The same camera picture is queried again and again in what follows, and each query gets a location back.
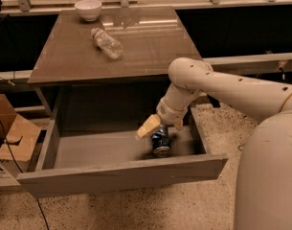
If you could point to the brown cardboard box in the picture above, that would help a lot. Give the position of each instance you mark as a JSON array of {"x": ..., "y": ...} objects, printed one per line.
[{"x": 18, "y": 137}]

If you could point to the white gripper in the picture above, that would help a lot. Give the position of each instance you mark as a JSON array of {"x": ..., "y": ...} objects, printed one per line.
[{"x": 169, "y": 111}]

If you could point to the open grey top drawer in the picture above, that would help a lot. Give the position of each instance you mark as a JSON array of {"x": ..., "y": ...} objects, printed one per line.
[{"x": 91, "y": 144}]

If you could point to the white ceramic bowl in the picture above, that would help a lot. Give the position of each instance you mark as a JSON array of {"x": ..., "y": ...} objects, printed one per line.
[{"x": 89, "y": 10}]

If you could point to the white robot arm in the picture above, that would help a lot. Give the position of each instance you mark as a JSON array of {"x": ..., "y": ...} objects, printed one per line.
[{"x": 264, "y": 175}]

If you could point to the blue pepsi can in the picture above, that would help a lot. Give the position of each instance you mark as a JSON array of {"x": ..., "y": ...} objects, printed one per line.
[{"x": 160, "y": 142}]

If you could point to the grey cabinet with counter top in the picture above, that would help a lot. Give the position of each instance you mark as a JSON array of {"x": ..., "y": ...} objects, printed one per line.
[{"x": 123, "y": 43}]

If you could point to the clear plastic water bottle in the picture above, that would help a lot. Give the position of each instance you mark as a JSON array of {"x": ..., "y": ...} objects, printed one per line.
[{"x": 111, "y": 46}]

